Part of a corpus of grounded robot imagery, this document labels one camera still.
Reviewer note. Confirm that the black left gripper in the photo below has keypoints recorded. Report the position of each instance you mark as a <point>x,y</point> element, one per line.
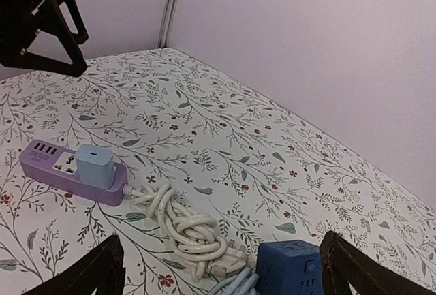
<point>22,20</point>

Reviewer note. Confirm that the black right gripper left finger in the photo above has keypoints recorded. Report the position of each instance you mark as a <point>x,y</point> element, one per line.
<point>100,271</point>

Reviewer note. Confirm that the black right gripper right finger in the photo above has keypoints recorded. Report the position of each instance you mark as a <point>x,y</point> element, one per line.
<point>344,267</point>

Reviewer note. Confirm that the light blue charger plug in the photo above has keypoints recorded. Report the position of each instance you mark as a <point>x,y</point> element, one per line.
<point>95,166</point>

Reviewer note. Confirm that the dark blue cube socket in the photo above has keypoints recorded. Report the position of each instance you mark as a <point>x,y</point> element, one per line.
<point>289,267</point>

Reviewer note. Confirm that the purple power strip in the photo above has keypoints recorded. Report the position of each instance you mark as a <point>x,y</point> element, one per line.
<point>56,166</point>

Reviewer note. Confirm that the floral patterned table mat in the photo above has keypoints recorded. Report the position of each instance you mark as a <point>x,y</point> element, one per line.
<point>262,172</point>

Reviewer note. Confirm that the right aluminium frame post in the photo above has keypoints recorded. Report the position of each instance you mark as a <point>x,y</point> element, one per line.
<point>167,22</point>

